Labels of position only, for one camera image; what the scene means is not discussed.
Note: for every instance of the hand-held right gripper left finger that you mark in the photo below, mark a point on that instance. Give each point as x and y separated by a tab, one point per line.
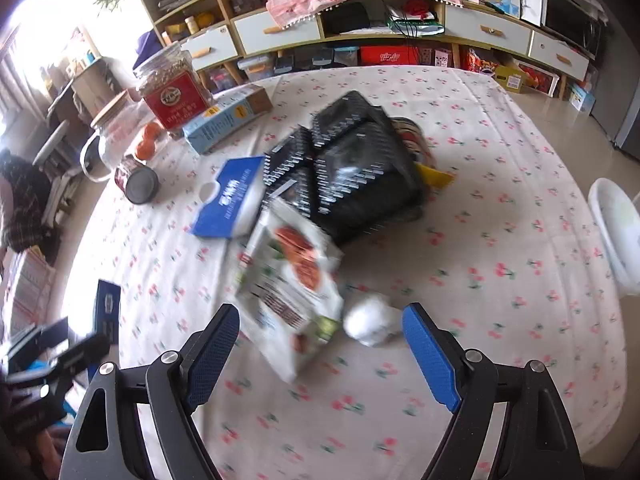
212	360

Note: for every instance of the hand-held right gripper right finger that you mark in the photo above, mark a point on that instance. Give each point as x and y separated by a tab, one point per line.
432	360

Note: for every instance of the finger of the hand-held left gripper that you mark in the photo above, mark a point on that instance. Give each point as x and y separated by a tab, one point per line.
82	352

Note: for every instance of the white printed snack bag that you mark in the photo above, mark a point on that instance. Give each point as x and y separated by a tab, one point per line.
295	280

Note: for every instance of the white plastic bin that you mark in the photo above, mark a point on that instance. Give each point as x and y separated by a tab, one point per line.
615	230

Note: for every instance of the dark blue small box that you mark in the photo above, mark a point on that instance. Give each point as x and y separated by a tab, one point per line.
108	310

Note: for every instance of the white crumpled tissue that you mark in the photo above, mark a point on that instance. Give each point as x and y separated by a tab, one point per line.
372	321

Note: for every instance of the blue and white flattened carton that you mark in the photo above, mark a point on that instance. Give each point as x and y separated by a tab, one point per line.
227	200

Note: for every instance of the dark red tin can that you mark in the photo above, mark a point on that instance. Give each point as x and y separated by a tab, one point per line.
139	182

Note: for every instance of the yellow crumpled wrapper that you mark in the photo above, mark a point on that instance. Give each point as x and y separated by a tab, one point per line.
436	176

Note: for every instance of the black ribbed plastic tray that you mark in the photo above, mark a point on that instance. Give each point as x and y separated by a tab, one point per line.
350	170

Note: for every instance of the small orange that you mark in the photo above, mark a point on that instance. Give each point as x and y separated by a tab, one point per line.
151	131
145	149

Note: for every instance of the glass jar with wooden lid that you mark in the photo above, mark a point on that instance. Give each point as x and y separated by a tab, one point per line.
112	130

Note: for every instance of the light blue carton box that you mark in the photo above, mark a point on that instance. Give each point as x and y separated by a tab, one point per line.
225	120

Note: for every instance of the seed jar with red label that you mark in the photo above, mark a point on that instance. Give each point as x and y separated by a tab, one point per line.
172	90

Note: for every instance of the grey refrigerator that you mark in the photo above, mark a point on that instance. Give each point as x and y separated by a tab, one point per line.
631	125

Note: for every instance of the red cardboard box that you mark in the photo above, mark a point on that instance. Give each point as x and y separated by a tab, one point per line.
385	55

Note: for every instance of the purple cloth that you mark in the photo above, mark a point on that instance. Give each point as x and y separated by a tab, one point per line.
146	50

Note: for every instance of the wooden cabinet with white drawers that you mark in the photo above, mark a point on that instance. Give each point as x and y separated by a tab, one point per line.
277	30

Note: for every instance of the black bag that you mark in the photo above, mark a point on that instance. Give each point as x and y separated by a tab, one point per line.
345	19

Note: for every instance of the black microwave oven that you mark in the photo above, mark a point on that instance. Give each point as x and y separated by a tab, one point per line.
570	20

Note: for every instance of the pink checked cloth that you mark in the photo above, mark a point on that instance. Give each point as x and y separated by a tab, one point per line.
300	0

